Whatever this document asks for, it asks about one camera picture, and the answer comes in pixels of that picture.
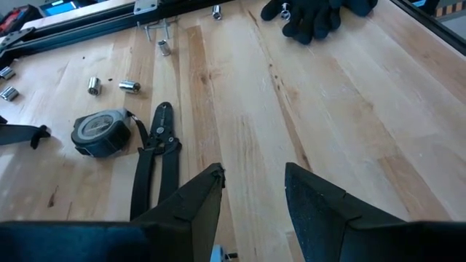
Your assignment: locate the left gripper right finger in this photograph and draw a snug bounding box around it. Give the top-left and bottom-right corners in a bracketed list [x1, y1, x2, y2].
[284, 162, 414, 262]

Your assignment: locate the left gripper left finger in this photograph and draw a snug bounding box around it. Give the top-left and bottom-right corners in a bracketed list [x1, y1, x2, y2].
[130, 162, 226, 262]

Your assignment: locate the black wire stripper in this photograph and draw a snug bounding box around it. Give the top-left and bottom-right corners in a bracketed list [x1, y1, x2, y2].
[129, 101, 183, 222]

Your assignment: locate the black peg board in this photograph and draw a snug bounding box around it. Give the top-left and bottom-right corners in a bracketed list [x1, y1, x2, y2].
[0, 115, 52, 151]

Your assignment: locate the black tape measure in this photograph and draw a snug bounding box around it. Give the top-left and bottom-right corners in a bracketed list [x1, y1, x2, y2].
[70, 108, 151, 159]

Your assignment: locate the black work glove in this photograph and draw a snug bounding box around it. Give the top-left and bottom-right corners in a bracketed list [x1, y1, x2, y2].
[259, 0, 379, 46]

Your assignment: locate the silver mounting plate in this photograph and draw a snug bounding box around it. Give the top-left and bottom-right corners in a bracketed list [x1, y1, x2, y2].
[133, 0, 159, 16]

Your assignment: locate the small chrome socket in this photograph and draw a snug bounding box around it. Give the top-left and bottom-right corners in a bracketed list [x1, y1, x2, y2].
[280, 2, 293, 21]

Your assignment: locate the lit computer tower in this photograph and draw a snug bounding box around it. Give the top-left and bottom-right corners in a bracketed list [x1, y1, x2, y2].
[38, 0, 79, 17]

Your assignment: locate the black and red tool case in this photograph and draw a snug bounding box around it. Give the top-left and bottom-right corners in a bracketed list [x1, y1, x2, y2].
[0, 4, 45, 37]

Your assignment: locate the loose wire peg hook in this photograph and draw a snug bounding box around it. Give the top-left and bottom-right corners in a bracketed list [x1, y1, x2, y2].
[136, 17, 180, 43]

